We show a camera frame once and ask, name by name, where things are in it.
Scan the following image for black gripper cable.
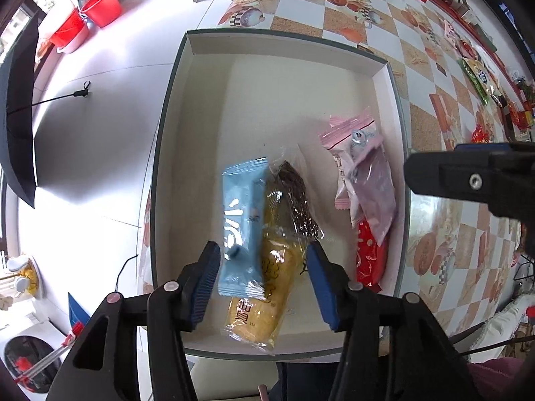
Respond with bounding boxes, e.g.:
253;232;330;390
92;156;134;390
449;304;535;359

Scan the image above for white washing machine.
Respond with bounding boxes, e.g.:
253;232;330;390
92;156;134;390
0;321;70;394

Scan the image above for green snack packet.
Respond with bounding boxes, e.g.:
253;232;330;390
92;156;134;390
459;57;492;105

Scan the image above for lilac snack packet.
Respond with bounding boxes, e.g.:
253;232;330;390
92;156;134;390
348;145;397;244

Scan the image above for white lace-edged cushion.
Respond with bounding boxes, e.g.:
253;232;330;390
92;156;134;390
451;296;532;364

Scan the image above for orange red snack packet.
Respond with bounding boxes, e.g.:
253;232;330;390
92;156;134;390
472;110;496;145

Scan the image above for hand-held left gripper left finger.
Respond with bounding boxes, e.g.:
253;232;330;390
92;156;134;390
46;241;221;401

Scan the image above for white cardboard box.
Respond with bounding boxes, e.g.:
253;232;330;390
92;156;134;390
144;29;413;362

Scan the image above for yellow cake packet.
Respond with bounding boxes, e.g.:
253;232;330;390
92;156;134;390
221;176;308;350

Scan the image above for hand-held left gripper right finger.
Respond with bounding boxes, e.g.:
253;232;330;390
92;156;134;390
306;242;481;401

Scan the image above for white pink-edged packet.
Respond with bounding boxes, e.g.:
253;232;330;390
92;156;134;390
334;150;364;222

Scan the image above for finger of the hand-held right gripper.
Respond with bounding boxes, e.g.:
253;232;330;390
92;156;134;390
403;149;535;220
455;141;535;155

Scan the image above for pink snack packet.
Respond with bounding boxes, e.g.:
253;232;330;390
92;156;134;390
442;19;461;43

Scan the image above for person's dark trousers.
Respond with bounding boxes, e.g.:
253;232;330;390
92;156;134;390
267;361;348;401

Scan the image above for pink zip bag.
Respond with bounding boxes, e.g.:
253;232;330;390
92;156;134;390
319;106;386;164

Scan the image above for red plastic bucket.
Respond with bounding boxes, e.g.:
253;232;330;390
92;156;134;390
47;8;91;49
79;0;123;29

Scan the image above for black umbrella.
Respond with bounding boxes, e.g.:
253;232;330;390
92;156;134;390
0;8;91;210

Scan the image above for person's maroon garment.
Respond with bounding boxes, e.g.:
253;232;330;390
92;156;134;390
463;357;535;401

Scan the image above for light blue snack packet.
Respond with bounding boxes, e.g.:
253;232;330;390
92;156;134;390
217;157;269;300

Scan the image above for checkered printed tablecloth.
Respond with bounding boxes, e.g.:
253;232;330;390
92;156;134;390
138;0;535;343

